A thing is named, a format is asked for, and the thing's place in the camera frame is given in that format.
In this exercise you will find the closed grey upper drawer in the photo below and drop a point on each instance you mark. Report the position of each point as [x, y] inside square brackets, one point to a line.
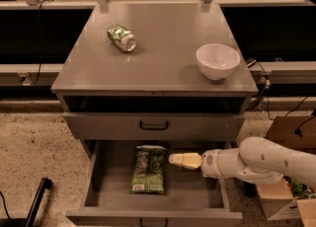
[182, 126]

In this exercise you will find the open grey middle drawer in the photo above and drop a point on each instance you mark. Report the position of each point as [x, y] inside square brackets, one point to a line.
[190, 199]

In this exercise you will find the black drawer handle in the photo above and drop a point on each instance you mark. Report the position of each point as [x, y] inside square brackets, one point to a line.
[153, 126]

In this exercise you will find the white ceramic bowl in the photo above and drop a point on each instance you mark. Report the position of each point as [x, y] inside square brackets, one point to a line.
[217, 61]

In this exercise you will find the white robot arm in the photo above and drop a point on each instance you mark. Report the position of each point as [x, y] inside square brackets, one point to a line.
[256, 161]

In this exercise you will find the crushed green soda can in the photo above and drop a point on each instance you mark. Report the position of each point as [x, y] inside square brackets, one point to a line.
[121, 37]

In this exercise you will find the black metal leg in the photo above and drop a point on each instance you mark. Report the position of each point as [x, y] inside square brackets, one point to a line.
[45, 183]

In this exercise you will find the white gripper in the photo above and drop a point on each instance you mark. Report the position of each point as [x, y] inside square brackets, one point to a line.
[210, 163]

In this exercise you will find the brown cardboard box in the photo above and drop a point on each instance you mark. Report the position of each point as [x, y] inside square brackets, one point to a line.
[278, 203]

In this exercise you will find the green jalapeno chip bag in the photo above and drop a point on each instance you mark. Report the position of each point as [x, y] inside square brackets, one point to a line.
[149, 169]

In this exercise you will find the grey metal drawer cabinet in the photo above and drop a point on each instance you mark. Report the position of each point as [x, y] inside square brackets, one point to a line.
[161, 75]

